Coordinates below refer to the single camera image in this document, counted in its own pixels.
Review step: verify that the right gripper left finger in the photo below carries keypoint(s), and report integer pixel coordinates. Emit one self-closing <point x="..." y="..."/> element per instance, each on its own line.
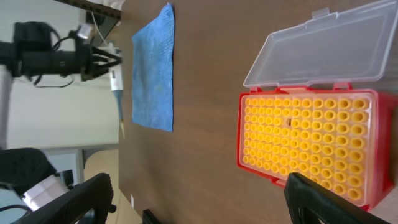
<point x="77" y="202"/>

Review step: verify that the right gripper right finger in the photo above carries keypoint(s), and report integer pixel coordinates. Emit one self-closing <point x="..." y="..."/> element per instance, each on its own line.
<point x="311" y="199"/>

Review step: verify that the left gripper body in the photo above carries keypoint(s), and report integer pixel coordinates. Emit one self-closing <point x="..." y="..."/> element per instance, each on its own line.
<point x="65" y="63"/>

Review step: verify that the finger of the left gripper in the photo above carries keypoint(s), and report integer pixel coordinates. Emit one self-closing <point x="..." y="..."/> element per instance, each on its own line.
<point x="107" y="53"/>
<point x="99" y="74"/>

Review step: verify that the white pipette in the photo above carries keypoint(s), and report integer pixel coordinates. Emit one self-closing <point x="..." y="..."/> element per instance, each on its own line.
<point x="116" y="81"/>

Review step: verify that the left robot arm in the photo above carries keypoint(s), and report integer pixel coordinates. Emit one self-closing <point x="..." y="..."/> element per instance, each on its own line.
<point x="31" y="37"/>

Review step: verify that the blue cloth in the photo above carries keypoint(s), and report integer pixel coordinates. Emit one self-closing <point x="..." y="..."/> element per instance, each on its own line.
<point x="152" y="77"/>

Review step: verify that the red and yellow tip box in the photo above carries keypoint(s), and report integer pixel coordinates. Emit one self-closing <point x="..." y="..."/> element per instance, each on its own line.
<point x="311" y="140"/>

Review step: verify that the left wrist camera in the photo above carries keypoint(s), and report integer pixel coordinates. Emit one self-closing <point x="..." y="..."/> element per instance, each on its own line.
<point x="84" y="31"/>

